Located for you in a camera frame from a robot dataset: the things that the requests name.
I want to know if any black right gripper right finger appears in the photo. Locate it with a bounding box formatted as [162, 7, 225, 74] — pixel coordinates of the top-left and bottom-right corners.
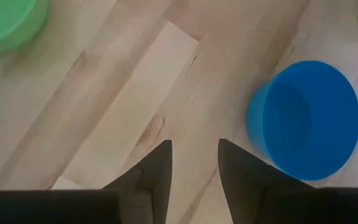
[218, 138, 358, 224]

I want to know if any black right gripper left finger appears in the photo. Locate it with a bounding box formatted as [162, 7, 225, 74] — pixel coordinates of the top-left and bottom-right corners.
[0, 139, 173, 224]

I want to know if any blue plastic mini bowl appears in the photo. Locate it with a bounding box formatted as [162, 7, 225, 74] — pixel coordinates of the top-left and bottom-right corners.
[246, 60, 358, 182]

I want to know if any green plastic mini bowl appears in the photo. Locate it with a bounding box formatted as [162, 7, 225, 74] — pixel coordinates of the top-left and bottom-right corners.
[0, 0, 49, 53]

